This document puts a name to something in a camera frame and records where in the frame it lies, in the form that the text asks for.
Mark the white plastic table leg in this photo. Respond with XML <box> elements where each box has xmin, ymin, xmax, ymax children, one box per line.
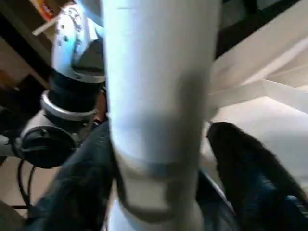
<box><xmin>99</xmin><ymin>0</ymin><xmax>222</xmax><ymax>231</ymax></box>

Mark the white plastic table top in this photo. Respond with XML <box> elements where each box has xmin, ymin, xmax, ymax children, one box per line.
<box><xmin>199</xmin><ymin>6</ymin><xmax>308</xmax><ymax>186</ymax></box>

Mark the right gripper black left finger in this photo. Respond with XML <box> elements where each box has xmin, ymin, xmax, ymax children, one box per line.
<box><xmin>23</xmin><ymin>121</ymin><xmax>119</xmax><ymax>231</ymax></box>

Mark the black left camera cable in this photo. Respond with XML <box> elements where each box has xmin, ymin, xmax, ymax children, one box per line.
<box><xmin>17</xmin><ymin>157</ymin><xmax>37</xmax><ymax>210</ymax></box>

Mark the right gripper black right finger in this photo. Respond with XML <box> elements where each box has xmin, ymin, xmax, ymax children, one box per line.
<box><xmin>207</xmin><ymin>121</ymin><xmax>308</xmax><ymax>231</ymax></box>

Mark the black plastic mat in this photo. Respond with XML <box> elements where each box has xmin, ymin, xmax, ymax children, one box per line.
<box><xmin>215</xmin><ymin>0</ymin><xmax>308</xmax><ymax>60</ymax></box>

